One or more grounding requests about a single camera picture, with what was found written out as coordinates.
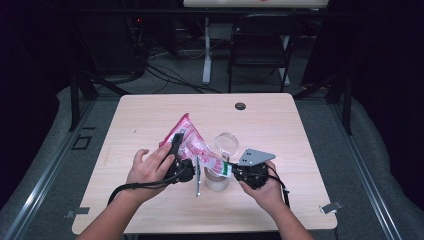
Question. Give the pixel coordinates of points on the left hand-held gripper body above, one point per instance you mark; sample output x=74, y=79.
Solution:
x=181, y=170

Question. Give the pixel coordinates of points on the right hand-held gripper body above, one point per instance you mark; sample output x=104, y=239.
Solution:
x=255, y=156

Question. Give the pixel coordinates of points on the pink snack bag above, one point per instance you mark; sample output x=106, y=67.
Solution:
x=193, y=143

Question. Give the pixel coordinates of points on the clear glass mug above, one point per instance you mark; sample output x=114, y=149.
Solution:
x=216, y=183

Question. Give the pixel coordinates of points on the person's left hand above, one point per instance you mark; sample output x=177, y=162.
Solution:
x=148, y=173

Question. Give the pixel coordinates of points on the person's right hand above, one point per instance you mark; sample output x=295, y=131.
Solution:
x=268, y=195

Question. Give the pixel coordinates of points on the black metal stand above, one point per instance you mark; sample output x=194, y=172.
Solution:
x=347, y=106
x=75, y=100

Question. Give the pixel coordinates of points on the black folding chair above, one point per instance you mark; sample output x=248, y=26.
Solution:
x=263, y=33

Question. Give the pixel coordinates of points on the white desk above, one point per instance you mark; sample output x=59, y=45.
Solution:
x=233, y=3

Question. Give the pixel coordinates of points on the grey table bracket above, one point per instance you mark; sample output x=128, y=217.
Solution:
x=330, y=207
x=78, y=211

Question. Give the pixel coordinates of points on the metal floor rail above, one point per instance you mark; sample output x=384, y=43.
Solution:
x=370, y=186
x=43, y=180

